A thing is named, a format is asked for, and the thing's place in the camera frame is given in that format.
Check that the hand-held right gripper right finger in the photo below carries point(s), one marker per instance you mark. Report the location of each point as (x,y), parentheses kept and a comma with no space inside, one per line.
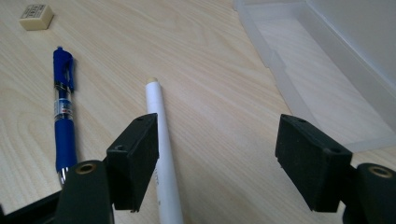
(311,165)

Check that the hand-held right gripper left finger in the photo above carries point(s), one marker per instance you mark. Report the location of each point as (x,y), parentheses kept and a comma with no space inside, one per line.
(134,161)

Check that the white pen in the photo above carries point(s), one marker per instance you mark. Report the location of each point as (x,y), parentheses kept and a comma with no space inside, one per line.
(165,174)

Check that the blue pen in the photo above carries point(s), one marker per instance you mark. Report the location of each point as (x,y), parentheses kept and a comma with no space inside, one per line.
(64,124)

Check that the clear plastic pencil case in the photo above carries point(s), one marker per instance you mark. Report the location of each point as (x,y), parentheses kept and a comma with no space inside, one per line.
(327,77)

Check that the beige eraser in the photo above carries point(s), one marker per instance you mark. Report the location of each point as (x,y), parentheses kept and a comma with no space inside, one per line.
(35,17)

